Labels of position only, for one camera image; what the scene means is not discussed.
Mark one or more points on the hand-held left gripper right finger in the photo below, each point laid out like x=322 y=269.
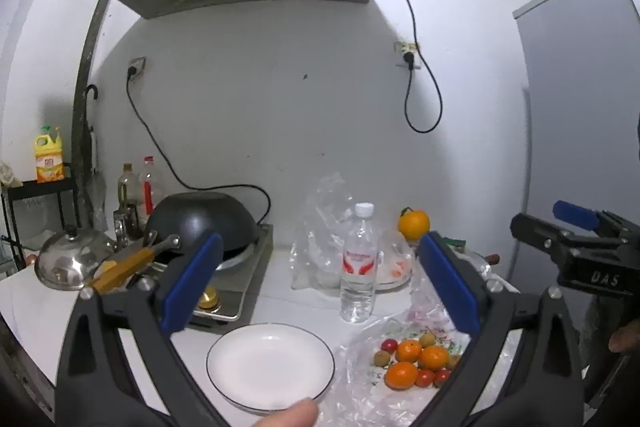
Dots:
x=447 y=282

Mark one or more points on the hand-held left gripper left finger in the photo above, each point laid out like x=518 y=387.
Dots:
x=192 y=282

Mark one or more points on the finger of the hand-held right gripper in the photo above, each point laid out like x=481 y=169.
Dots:
x=575 y=213
x=532 y=229

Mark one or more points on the longan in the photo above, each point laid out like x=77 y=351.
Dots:
x=452 y=361
x=426 y=339
x=381 y=358

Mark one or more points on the tangerine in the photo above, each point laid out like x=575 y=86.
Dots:
x=410 y=350
x=433 y=357
x=401 y=375

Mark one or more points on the red cherry tomato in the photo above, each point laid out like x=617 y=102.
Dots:
x=389 y=345
x=424 y=377
x=442 y=377

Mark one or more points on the white plate with dark rim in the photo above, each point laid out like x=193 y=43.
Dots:
x=270 y=362

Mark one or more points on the green printed plastic bag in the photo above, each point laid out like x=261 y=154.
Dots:
x=360 y=402

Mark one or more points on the person's right hand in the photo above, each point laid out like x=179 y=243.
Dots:
x=627 y=339

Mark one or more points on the person's left hand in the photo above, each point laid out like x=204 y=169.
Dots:
x=295 y=414

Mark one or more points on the small yellow metal object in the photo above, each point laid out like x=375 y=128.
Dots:
x=207 y=297

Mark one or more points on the crumpled clear plastic bag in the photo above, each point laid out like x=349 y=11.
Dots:
x=425 y=307

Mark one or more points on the green yellow sponge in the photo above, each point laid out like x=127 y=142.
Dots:
x=456 y=241

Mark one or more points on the induction cooker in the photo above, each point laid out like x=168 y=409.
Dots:
x=245 y=277

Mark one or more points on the white bowl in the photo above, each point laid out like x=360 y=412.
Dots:
x=395 y=272

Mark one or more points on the large orange with leaf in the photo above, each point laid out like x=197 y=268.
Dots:
x=414 y=224

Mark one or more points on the black wok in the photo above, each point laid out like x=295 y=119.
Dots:
x=210 y=217

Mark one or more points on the clear water bottle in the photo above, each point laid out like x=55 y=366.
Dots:
x=359 y=267

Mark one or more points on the steel utensil holder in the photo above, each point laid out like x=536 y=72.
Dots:
x=120 y=227

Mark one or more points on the grey refrigerator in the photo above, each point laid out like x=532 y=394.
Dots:
x=575 y=107

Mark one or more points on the dark oil bottle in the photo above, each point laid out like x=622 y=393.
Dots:
x=127 y=189

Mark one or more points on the steel pot lid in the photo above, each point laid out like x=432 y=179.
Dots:
x=67 y=259

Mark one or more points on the tall clear plastic bag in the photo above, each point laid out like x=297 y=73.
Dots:
x=320 y=227

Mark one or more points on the black metal rack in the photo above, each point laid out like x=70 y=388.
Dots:
x=40 y=188

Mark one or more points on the yellow detergent bottle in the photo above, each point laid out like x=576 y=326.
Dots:
x=49 y=157

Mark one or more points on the grey vertical pipe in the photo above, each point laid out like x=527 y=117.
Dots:
x=82 y=107

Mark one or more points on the wall outlet with cooker plug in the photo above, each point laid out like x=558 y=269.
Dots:
x=136 y=66

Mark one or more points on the wall outlet with hood plug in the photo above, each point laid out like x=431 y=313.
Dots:
x=400 y=46

